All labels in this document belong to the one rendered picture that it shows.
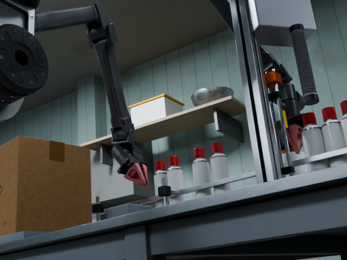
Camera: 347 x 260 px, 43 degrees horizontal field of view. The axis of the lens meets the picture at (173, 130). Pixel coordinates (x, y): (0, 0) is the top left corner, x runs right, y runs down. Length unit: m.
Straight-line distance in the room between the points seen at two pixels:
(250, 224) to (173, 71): 4.61
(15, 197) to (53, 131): 5.20
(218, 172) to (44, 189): 0.50
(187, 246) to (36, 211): 0.55
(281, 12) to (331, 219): 0.66
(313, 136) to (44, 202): 0.74
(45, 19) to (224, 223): 0.90
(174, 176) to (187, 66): 3.87
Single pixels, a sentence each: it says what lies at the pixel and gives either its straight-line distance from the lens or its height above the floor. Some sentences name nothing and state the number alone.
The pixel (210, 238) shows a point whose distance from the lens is 0.81.
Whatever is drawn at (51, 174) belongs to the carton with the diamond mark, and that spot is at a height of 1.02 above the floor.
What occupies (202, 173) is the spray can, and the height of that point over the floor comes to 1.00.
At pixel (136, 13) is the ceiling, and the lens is 4.71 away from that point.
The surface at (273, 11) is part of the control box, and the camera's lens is 1.21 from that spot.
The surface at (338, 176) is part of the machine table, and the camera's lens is 0.67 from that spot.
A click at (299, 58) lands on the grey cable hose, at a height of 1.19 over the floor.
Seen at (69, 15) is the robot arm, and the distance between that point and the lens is 1.52.
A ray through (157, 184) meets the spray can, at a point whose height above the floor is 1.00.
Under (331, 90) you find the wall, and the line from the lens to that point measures 4.42.
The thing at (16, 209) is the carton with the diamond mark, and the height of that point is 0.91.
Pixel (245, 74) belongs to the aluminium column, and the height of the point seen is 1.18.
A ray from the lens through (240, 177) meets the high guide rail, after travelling 1.24.
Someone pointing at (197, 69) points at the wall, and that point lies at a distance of 5.13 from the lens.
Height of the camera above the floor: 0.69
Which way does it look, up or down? 19 degrees up
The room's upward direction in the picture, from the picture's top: 5 degrees counter-clockwise
